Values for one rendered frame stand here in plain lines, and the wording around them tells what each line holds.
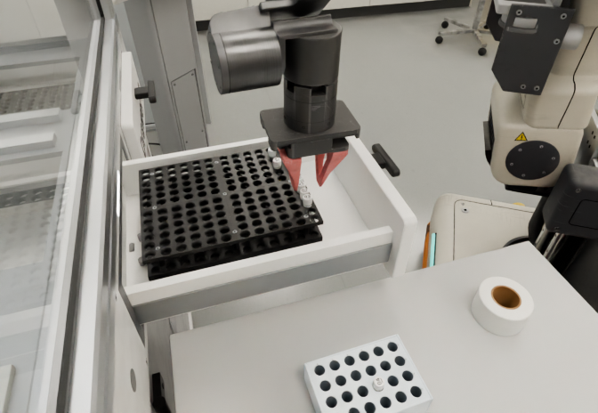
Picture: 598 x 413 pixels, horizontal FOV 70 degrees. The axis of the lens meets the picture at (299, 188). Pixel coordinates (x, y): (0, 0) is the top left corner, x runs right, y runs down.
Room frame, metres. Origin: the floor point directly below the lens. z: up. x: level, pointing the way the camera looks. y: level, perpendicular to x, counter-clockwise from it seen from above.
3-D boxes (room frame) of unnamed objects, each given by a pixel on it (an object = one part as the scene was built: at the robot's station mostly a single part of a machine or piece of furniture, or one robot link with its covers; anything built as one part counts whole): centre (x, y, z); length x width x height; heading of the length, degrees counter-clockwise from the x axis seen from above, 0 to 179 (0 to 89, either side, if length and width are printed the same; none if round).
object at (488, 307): (0.34, -0.28, 0.78); 0.07 x 0.07 x 0.04
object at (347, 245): (0.43, 0.11, 0.86); 0.40 x 0.26 x 0.06; 107
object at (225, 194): (0.44, 0.10, 0.87); 0.22 x 0.18 x 0.06; 107
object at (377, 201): (0.49, -0.09, 0.87); 0.29 x 0.02 x 0.11; 17
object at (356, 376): (0.23, -0.08, 0.78); 0.12 x 0.08 x 0.04; 108
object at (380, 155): (0.50, -0.12, 0.91); 0.07 x 0.04 x 0.01; 17
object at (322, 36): (0.41, -0.01, 1.11); 0.07 x 0.06 x 0.07; 110
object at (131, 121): (0.70, 0.31, 0.87); 0.29 x 0.02 x 0.11; 17
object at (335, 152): (0.42, -0.01, 0.98); 0.07 x 0.07 x 0.09; 16
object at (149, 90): (0.71, 0.28, 0.91); 0.07 x 0.04 x 0.01; 17
